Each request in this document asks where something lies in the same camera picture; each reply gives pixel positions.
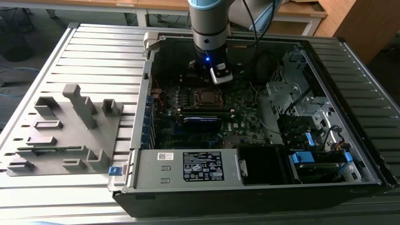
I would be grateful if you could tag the silver square CPU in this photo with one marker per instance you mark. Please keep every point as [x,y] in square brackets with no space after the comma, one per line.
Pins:
[209,96]

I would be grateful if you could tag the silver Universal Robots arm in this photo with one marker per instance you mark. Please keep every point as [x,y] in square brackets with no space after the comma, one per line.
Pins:
[207,25]

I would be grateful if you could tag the dark installed RAM stick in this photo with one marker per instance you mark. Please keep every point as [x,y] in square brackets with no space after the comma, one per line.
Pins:
[205,110]

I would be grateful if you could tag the black graphics card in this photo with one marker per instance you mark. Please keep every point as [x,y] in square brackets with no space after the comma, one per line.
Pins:
[201,124]

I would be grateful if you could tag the green motherboard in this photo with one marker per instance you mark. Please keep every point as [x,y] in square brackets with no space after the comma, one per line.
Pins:
[243,117]

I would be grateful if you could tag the silver metal drive cage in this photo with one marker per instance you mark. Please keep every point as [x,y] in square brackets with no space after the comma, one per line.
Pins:
[281,89]

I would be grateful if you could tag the dark chipset heat sink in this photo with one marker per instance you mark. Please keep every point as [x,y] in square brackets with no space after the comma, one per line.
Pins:
[232,141]

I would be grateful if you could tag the black plastic fan shroud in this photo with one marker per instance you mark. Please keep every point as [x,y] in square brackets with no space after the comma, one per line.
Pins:
[263,164]

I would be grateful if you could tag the small blue plastic clip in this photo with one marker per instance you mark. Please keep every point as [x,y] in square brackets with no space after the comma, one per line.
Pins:
[347,157]
[308,139]

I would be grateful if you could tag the grey power supply unit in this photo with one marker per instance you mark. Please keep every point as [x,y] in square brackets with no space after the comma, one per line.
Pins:
[149,173]

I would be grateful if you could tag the blue disk carrier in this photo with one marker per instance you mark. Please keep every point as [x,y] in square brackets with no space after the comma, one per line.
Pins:
[303,157]

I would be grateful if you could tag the grey parts rack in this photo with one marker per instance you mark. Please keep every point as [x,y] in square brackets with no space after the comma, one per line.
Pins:
[75,138]

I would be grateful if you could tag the blue case latch tab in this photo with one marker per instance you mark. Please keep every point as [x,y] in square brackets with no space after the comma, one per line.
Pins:
[113,171]

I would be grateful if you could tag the wooden cabinet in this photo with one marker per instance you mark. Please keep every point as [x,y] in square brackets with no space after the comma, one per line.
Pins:
[368,23]

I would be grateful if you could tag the dark hard disk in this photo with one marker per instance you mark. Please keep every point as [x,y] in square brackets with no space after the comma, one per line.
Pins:
[315,167]

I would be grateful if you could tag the black open PC case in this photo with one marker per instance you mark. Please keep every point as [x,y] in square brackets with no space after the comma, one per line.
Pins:
[219,201]

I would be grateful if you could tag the black office chair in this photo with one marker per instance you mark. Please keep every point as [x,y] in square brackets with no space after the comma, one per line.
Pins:
[15,47]

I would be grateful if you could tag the pale blue rounded object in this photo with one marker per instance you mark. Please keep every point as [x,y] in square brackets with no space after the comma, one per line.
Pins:
[43,223]

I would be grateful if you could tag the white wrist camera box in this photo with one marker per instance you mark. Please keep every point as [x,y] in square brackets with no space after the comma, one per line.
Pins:
[221,77]

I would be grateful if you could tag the wooden desk white frame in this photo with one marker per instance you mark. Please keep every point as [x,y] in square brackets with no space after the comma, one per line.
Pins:
[77,2]
[305,11]

